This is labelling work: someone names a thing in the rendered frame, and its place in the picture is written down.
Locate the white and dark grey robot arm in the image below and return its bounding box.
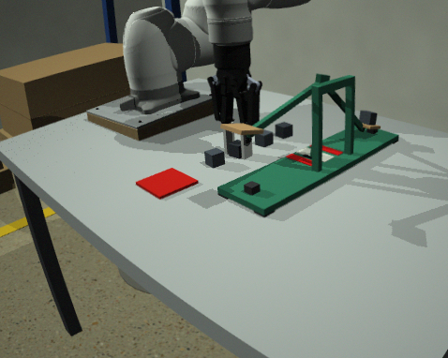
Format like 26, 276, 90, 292
117, 0, 310, 114

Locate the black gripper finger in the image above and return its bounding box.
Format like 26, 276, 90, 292
207, 75, 235, 154
230, 74, 262, 159

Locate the flat red square plate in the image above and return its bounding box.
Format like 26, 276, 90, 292
136, 168, 199, 200

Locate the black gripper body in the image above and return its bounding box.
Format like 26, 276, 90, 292
213, 42, 251, 93

